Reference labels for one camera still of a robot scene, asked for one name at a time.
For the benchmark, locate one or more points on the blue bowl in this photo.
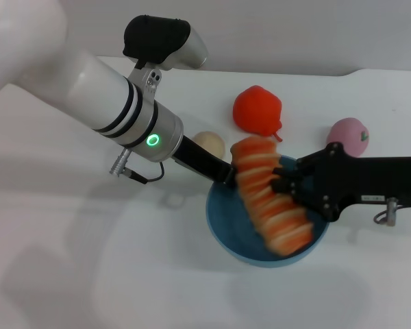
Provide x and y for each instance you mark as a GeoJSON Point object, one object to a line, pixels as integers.
{"type": "Point", "coordinates": [233, 226]}

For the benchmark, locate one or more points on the orange striped bread loaf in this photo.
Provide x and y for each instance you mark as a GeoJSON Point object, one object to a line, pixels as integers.
{"type": "Point", "coordinates": [270, 195]}

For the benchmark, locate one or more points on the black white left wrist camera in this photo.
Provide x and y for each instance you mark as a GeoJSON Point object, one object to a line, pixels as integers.
{"type": "Point", "coordinates": [161, 41]}

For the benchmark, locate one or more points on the red toy pepper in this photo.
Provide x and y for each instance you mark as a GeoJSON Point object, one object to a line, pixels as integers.
{"type": "Point", "coordinates": [257, 109]}

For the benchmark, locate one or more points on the pink toy peach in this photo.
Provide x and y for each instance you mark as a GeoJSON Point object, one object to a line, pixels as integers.
{"type": "Point", "coordinates": [349, 137]}

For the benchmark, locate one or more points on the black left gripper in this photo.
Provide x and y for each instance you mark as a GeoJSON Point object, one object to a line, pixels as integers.
{"type": "Point", "coordinates": [202, 161]}

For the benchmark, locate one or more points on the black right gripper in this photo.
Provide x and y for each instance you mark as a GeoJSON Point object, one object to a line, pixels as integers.
{"type": "Point", "coordinates": [356, 181]}

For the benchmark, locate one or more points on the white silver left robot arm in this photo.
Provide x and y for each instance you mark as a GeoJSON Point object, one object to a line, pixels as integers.
{"type": "Point", "coordinates": [89, 92]}

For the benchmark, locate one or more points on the beige round bun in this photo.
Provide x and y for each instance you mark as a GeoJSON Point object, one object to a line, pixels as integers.
{"type": "Point", "coordinates": [210, 142]}

